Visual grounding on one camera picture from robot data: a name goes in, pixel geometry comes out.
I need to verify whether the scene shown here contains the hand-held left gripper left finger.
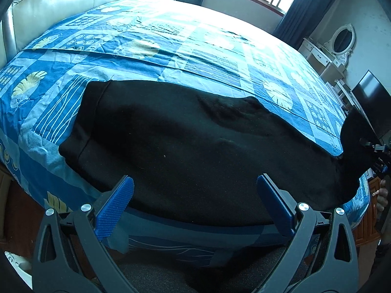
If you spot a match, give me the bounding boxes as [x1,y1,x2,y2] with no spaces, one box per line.
[31,175,138,293]

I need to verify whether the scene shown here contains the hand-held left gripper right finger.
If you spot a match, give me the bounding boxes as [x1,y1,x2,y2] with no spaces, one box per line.
[256,174,359,293]

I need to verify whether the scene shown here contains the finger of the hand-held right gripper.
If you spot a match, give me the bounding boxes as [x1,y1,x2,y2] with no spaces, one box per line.
[360,139,391,158]
[372,158,391,175]

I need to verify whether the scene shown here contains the black pants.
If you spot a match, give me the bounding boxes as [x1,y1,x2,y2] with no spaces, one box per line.
[58,79,382,226]

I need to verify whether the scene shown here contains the person's right hand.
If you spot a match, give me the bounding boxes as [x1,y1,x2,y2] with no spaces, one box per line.
[373,179,388,213]

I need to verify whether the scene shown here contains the black television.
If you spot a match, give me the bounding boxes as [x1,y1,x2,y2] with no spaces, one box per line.
[351,70,391,138]

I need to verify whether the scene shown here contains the white television stand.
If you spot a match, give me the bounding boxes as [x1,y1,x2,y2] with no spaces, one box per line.
[334,79,356,113]

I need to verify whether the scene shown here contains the white oval vanity mirror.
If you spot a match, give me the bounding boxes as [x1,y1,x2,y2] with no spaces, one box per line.
[324,24,356,64]

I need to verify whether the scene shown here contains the white shoe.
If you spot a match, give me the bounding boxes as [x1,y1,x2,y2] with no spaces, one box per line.
[4,251,32,279]

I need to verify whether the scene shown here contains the white dressing table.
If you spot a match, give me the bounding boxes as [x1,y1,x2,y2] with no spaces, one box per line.
[298,37,347,81]

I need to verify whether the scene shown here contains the blue patterned bed sheet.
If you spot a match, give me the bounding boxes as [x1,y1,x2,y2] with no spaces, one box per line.
[0,0,371,269]

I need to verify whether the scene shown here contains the beige leather headboard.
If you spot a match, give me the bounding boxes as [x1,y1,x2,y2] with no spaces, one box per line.
[0,0,153,68]

